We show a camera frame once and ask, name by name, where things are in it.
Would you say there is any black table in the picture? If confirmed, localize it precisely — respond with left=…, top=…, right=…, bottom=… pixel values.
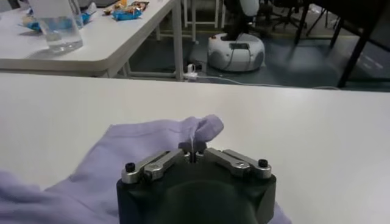
left=292, top=0, right=390, bottom=89

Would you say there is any blue snack packet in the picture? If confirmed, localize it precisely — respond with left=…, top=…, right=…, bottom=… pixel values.
left=112, top=7, right=143, bottom=21
left=20, top=12, right=92, bottom=32

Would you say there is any dark colourful snack packet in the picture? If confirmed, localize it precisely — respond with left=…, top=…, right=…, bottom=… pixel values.
left=129, top=1, right=150, bottom=12

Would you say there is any clear unlabelled water bottle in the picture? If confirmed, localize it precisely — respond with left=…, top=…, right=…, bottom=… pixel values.
left=29, top=0, right=84, bottom=52

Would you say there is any white table with snacks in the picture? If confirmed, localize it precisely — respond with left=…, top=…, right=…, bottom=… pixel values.
left=0, top=0, right=185, bottom=82

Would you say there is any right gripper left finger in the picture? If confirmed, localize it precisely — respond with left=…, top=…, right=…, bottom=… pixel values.
left=121, top=141, right=196, bottom=185

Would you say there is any white humanoid robot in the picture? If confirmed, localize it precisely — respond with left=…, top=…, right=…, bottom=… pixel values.
left=207, top=0, right=266, bottom=73

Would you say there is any yellow snack packet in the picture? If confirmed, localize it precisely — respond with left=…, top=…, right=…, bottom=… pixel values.
left=102, top=0, right=128, bottom=15

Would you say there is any purple t-shirt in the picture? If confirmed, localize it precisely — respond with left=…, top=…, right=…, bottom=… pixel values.
left=0, top=114, right=293, bottom=224

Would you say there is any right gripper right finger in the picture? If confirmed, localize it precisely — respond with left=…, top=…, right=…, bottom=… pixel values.
left=192, top=141, right=273, bottom=180

